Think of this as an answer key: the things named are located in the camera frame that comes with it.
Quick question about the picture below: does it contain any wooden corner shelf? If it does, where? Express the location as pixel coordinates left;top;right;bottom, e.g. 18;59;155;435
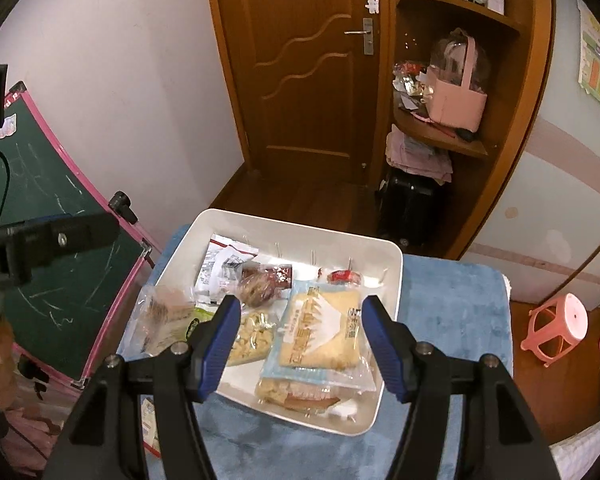
380;0;553;261

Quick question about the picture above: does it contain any clear bag of yellow puffs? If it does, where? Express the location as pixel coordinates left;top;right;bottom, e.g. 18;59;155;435
226;309;283;367

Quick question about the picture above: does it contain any black cable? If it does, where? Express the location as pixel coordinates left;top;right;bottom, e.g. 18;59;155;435
0;147;12;231

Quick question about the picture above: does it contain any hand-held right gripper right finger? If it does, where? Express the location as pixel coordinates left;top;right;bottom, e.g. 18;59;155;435
361;294;553;480

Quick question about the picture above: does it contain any white printed snack packet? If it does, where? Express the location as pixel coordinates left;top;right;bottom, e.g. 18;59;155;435
196;232;261;306

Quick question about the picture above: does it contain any pink plastic stool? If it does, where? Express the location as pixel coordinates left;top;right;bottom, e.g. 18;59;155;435
520;292;589;368

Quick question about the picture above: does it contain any pile of shiny wrappers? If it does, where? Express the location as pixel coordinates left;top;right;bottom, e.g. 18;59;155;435
392;60;433;111

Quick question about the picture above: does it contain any small red snack packet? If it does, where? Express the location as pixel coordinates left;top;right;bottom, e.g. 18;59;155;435
326;269;365;287

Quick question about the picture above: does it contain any blue white cake packet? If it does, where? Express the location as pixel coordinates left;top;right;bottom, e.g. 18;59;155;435
259;280;387;397

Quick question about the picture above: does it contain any green chalkboard pink frame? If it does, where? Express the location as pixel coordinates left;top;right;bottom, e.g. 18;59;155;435
0;80;153;391

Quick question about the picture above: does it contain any white checked bedcover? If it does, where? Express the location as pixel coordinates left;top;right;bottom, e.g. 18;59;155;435
550;410;600;480

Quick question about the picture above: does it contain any clear bag of pale crisps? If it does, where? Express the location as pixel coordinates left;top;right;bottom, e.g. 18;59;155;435
255;377;346;413

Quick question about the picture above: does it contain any pile of pink cloths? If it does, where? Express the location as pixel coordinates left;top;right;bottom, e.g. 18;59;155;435
386;125;453;183

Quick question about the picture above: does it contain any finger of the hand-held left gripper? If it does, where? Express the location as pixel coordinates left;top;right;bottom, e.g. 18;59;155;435
7;212;121;281

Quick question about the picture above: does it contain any white wardrobe pink stripe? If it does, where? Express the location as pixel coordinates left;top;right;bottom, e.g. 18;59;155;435
460;0;600;306

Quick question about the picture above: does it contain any small white beige packet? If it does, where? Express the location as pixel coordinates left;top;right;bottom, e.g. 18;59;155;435
140;399;162;458

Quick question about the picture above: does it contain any brown wooden door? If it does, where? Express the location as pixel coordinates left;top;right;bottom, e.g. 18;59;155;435
202;0;396;173

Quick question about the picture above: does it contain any clear brown biscuit packet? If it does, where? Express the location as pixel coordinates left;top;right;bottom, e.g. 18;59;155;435
130;284;216;357

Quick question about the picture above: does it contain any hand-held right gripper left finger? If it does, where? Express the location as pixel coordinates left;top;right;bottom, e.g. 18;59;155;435
42;294;242;480

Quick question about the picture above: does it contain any red nut cake packet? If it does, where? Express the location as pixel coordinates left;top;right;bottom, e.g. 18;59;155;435
239;262;293;308

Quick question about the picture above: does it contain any black chalkboard clamp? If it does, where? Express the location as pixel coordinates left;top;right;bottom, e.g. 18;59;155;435
107;190;138;223

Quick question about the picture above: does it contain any black suitcase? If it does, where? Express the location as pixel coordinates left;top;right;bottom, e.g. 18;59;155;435
377;167;438;248

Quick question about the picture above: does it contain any white plastic storage bin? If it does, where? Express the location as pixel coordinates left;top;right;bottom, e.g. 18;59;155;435
152;208;405;436

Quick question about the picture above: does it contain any pink basket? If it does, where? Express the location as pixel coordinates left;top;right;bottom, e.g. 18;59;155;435
425;35;488;133

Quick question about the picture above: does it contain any metal door handle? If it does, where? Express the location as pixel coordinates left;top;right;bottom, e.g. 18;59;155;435
344;17;376;56

